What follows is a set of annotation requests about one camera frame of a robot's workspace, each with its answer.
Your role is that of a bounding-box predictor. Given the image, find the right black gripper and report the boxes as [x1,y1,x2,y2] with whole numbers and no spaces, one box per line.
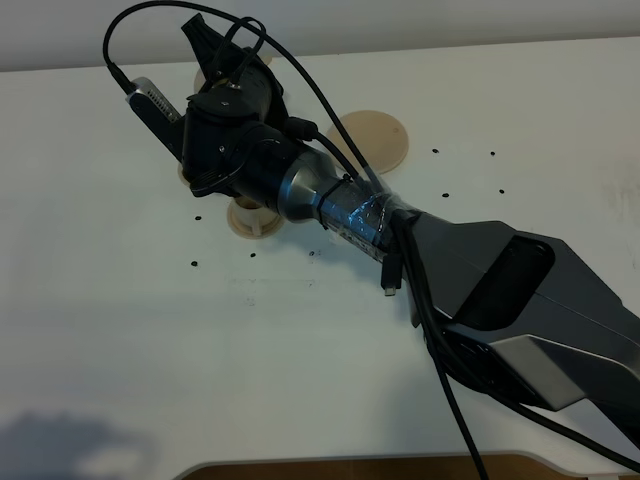
[181,14,289,145]

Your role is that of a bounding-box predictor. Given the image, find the beige teapot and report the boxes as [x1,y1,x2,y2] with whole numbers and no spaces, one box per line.
[193,55,274,93]

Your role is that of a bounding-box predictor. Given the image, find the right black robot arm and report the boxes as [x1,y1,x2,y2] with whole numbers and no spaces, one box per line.
[181,16,639,457]

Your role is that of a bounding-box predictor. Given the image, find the round beige teapot saucer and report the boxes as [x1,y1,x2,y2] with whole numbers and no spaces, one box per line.
[340,110,409,174]

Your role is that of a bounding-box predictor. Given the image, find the near beige teacup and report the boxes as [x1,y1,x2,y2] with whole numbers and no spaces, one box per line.
[234,196,261,210]

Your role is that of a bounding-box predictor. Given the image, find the near beige cup saucer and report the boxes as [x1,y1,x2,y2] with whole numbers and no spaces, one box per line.
[227,198,284,239]

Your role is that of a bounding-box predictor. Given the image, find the right black camera cable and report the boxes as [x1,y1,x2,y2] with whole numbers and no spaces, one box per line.
[103,0,640,480]

